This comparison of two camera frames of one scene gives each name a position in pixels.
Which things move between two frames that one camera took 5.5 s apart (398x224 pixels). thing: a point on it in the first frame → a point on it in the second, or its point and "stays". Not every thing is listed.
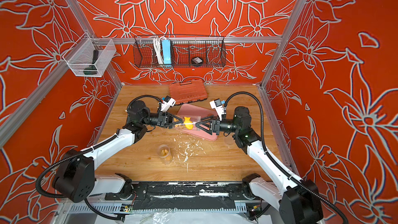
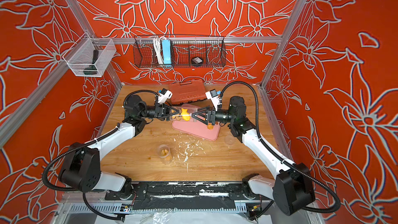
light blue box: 166,52 stays
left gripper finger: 175,118 → 173,110
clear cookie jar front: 165,152 stays
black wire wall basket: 179,51 stays
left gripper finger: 174,124 → 170,117
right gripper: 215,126 → 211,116
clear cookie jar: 189,122 → 185,114
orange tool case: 182,94 stays
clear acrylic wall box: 90,57 stays
